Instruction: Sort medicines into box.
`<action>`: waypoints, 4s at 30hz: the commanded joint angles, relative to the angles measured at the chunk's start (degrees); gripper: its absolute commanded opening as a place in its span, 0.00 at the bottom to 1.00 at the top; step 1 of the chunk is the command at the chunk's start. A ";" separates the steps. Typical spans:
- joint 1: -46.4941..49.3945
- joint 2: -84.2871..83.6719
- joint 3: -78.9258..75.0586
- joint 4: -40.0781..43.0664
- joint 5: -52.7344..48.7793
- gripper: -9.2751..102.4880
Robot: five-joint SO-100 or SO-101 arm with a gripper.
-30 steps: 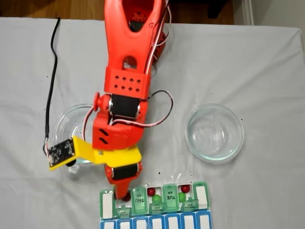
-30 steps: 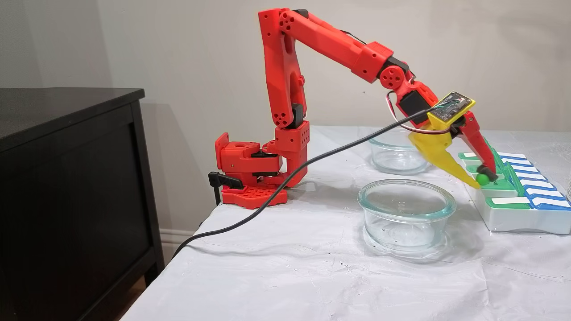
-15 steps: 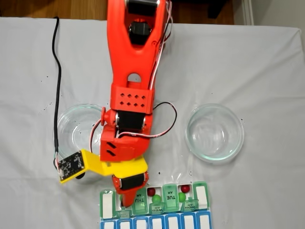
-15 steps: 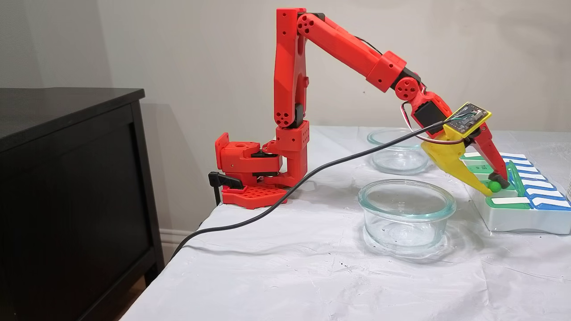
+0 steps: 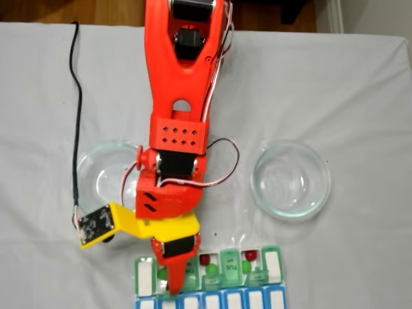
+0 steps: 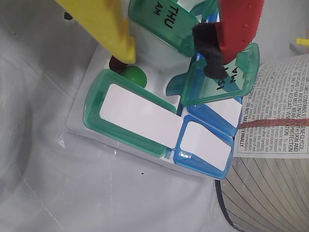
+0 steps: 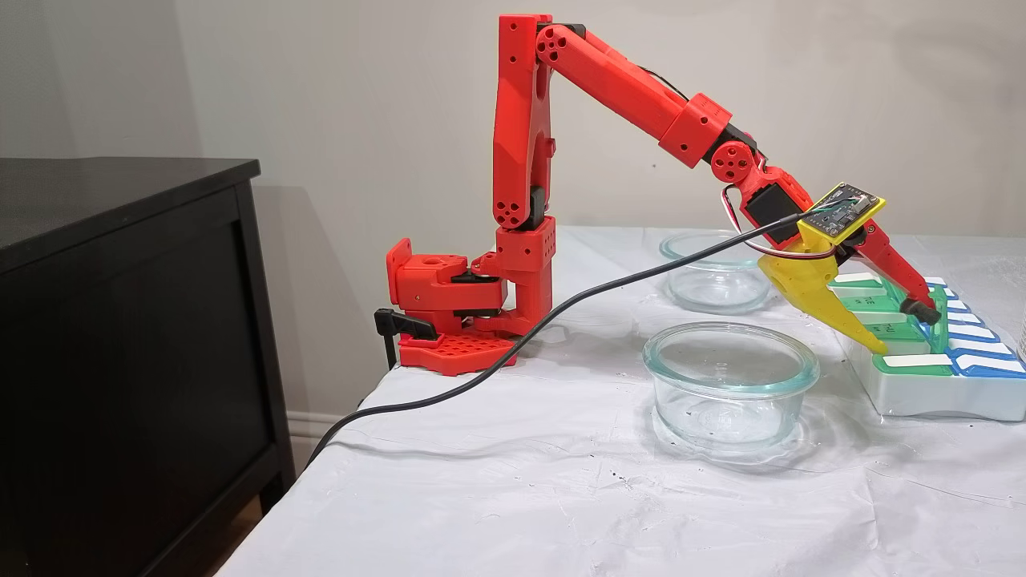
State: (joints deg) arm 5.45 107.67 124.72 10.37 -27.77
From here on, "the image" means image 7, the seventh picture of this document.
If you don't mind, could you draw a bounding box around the glass bowl for green balls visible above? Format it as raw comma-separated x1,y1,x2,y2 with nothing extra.
643,322,821,451

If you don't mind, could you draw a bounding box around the black wooden cabinet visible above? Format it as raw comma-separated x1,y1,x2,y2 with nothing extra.
0,157,296,577

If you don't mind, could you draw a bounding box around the glass bowl for red balls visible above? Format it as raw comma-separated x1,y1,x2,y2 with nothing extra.
660,232,782,315

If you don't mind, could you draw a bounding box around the weekly pill organizer box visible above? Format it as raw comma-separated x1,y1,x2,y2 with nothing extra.
826,271,1026,422

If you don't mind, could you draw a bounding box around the white tablecloth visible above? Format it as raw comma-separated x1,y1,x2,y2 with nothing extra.
215,226,1026,577

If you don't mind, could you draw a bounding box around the thin servo wire bundle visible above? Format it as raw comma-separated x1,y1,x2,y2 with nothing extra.
721,186,838,262

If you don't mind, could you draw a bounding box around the thick black camera cable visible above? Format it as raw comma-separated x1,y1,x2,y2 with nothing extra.
303,212,806,470

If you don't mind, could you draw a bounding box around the white wall baseboard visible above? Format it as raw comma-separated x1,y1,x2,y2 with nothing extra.
287,410,357,474

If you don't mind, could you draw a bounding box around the black table clamp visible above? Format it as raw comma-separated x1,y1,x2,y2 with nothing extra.
374,308,438,371

